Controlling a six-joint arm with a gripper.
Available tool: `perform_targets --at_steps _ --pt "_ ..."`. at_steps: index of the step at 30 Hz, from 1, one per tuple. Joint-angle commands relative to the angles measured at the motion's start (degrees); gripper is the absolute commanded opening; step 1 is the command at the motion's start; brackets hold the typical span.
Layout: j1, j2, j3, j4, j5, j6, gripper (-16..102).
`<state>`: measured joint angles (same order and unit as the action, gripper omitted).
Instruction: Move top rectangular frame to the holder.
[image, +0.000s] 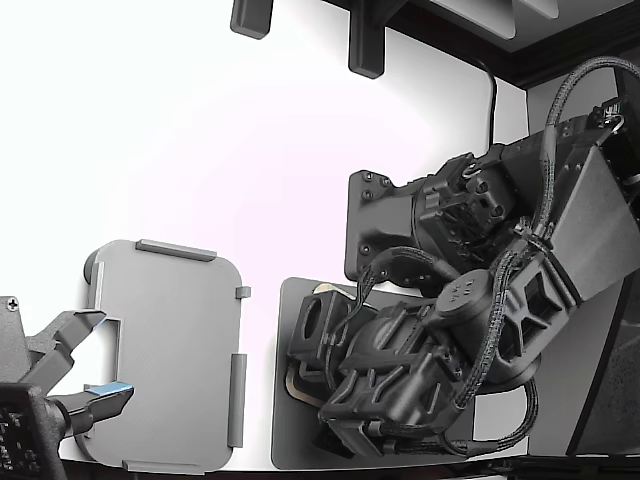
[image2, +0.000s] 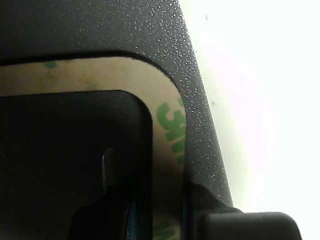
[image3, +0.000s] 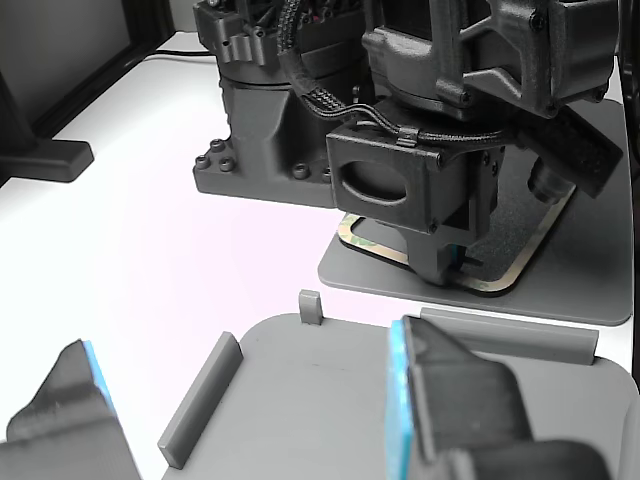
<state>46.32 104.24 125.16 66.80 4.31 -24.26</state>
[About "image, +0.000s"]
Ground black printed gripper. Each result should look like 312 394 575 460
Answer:
287 289 471 459

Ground grey gripper with screw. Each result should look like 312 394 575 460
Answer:
0 294 136 437

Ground grey holder with tabs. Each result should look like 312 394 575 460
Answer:
82 238 253 475

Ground dark grey flat plate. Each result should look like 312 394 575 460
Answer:
271 277 476 470

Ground black side panel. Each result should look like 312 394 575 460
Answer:
567 277 640 457

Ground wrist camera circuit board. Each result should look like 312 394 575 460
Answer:
0 382 70 480

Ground thin black wire bundle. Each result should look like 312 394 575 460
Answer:
324 246 461 351

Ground braided black cable bundle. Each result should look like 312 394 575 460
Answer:
452 224 557 411

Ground looped braided black cable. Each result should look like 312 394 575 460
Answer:
439 374 540 457

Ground thin black cable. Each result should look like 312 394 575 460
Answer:
472 57 500 154

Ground long braided black cable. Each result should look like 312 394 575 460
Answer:
541 56 640 241

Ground black bracket block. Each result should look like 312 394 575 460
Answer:
347 0 387 80

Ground black shelf frame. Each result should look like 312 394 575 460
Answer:
319 0 640 92

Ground dark grey bracket block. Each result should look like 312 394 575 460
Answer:
229 0 275 40

